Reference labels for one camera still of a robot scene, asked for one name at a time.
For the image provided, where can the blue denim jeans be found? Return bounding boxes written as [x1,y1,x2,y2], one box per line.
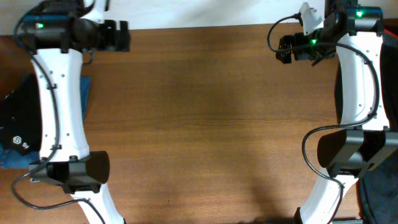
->
[0,76,92,170]

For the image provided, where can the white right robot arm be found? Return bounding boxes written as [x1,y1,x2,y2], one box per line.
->
[274,31,397,223]

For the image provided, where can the black bag with red trim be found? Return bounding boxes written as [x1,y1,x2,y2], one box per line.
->
[334,29,398,224]

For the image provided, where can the dark green polo shirt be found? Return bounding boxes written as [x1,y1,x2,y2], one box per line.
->
[1,75,42,156]

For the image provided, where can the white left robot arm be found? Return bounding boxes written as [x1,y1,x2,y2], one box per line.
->
[22,15,130,223]

